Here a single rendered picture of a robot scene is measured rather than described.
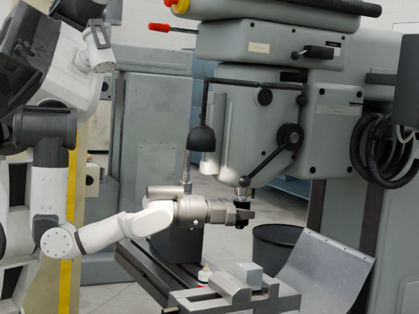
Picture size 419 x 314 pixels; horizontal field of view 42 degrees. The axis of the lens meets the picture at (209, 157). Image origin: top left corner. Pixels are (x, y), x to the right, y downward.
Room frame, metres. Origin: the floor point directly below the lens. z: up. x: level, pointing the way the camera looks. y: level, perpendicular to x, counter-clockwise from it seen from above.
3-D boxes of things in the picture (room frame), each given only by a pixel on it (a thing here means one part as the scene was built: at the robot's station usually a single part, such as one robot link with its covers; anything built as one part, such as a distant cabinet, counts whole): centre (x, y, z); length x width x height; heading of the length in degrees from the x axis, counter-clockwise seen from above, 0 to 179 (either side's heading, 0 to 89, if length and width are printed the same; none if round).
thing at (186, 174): (1.81, 0.07, 1.28); 0.03 x 0.03 x 0.11
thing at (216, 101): (1.39, 0.00, 1.45); 0.04 x 0.04 x 0.21; 30
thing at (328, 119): (1.54, -0.27, 1.47); 0.24 x 0.19 x 0.26; 30
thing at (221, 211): (1.42, -0.01, 1.23); 0.13 x 0.12 x 0.10; 15
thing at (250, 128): (1.45, -0.10, 1.47); 0.21 x 0.19 x 0.32; 30
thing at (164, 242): (1.85, 0.09, 1.06); 0.22 x 0.12 x 0.20; 23
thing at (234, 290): (1.36, -0.08, 1.05); 0.12 x 0.06 x 0.04; 30
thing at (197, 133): (1.30, 0.02, 1.44); 0.07 x 0.07 x 0.06
